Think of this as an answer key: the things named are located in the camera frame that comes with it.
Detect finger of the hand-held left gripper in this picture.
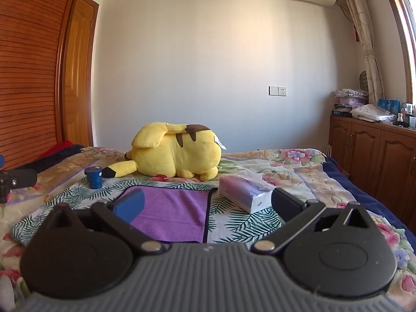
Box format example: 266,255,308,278
0,168,38,190

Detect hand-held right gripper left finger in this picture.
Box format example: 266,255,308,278
42,188,165,256

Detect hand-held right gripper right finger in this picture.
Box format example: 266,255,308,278
251,187,374,253

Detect purple towel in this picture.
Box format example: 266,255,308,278
115,185,218,244

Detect dark cloth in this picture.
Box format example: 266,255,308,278
18,144,87,173

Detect tissue pack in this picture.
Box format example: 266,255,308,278
219,173,275,214

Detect blue cup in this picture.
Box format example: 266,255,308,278
84,166,103,189

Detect red cloth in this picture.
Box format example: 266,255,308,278
39,141,76,163

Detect leaf print cloth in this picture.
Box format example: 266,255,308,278
12,175,284,245

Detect yellow plush toy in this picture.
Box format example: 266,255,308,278
103,122,227,181

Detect navy bed sheet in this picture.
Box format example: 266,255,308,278
325,157,416,233

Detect wooden cabinet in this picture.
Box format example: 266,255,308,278
328,114,416,216

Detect wooden louvered wardrobe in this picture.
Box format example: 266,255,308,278
0,0,86,170

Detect dark books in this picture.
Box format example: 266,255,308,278
331,104,353,118

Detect wooden door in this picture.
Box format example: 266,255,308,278
61,0,100,147

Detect stack of pink boxes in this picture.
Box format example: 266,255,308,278
334,88,370,110

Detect blue box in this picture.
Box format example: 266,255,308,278
378,98,400,114

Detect fan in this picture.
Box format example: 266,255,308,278
358,70,371,92

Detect patterned curtain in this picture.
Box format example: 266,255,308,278
336,0,386,105

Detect wooden window frame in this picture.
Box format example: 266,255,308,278
379,0,416,105

